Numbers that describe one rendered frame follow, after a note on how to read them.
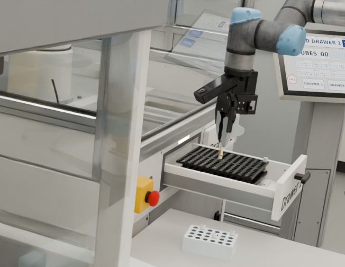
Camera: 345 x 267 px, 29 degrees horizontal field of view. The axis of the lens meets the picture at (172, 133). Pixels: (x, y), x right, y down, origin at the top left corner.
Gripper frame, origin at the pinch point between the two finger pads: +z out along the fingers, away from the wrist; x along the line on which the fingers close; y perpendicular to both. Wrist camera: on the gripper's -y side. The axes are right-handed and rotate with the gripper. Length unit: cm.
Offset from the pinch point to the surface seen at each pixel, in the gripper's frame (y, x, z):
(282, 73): 61, 71, -2
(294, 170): 20.5, -6.5, 6.6
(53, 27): -64, -77, -42
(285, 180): 12.8, -14.1, 6.0
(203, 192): -2.8, 0.5, 14.7
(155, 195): -21.3, -10.5, 9.8
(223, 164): 5.2, 6.4, 9.3
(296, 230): 81, 71, 68
